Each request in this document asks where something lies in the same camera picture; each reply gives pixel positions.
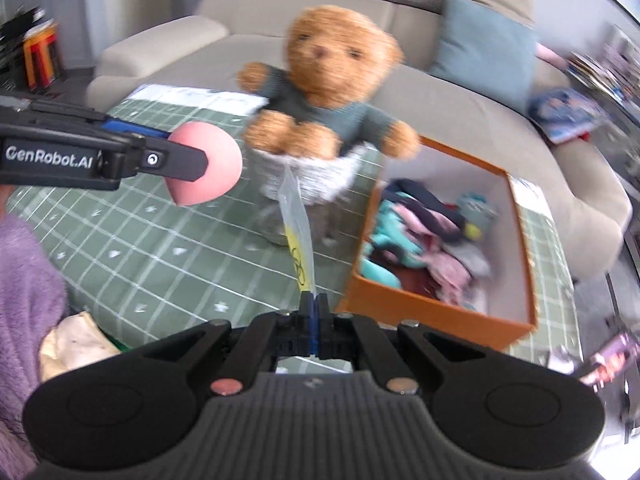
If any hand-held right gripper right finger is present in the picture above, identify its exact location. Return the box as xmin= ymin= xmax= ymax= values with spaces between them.
xmin=315 ymin=292 xmax=502 ymax=393

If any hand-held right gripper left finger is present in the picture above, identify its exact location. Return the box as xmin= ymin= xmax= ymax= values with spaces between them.
xmin=142 ymin=292 xmax=317 ymax=396

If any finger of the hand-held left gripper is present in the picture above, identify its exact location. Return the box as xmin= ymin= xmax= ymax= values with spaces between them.
xmin=0 ymin=91 xmax=172 ymax=139
xmin=129 ymin=132 xmax=209 ymax=184

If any pink makeup sponge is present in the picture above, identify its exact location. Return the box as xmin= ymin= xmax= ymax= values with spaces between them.
xmin=167 ymin=120 xmax=244 ymax=206

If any clear plastic bag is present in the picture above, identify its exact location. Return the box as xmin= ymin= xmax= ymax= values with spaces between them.
xmin=277 ymin=164 xmax=319 ymax=302

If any pile of clothes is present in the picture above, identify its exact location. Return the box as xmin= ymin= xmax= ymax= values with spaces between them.
xmin=359 ymin=199 xmax=432 ymax=289

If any orange cardboard box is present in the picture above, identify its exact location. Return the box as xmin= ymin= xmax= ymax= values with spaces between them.
xmin=334 ymin=134 xmax=540 ymax=354

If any pink drawstring pouch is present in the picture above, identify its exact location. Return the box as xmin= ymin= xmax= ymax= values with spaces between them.
xmin=424 ymin=249 xmax=477 ymax=307

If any person's left forearm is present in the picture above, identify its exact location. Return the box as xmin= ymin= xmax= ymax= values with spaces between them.
xmin=0 ymin=214 xmax=69 ymax=467

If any green checkered tablecloth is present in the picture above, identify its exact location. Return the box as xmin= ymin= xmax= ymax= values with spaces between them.
xmin=9 ymin=83 xmax=584 ymax=377

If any orange plastic stool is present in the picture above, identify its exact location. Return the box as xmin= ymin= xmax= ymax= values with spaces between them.
xmin=22 ymin=24 xmax=67 ymax=89

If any grey woven basket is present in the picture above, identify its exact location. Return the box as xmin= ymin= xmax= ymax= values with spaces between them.
xmin=247 ymin=142 xmax=386 ymax=247

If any beige sofa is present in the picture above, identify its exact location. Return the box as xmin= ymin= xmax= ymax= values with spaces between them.
xmin=85 ymin=0 xmax=634 ymax=282

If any brown teddy bear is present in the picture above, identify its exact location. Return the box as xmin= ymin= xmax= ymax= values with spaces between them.
xmin=237 ymin=4 xmax=422 ymax=162

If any cream cloth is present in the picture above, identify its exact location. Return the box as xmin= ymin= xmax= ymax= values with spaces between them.
xmin=39 ymin=311 xmax=122 ymax=382

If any smartphone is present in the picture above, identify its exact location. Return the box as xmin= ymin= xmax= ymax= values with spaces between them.
xmin=579 ymin=331 xmax=640 ymax=397

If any light blue pillow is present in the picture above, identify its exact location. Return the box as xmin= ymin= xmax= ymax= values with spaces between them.
xmin=427 ymin=0 xmax=537 ymax=107

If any blue printed pillow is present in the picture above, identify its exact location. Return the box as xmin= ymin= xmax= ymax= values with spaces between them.
xmin=527 ymin=87 xmax=612 ymax=147

